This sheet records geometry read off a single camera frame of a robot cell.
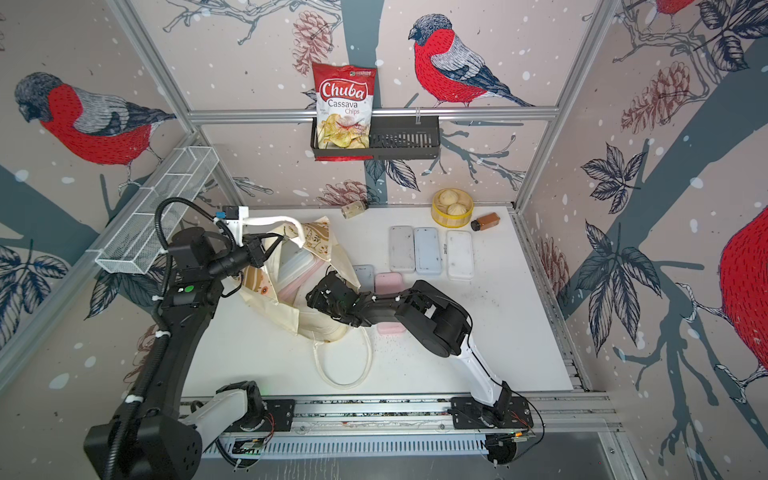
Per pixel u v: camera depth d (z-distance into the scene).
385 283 0.97
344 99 0.83
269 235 0.69
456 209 1.13
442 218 1.12
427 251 1.04
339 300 0.73
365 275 0.97
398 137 1.07
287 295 0.90
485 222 1.11
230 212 0.62
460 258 1.04
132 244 0.71
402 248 1.04
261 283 0.78
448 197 1.17
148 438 0.37
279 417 0.73
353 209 1.18
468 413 0.73
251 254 0.63
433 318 0.54
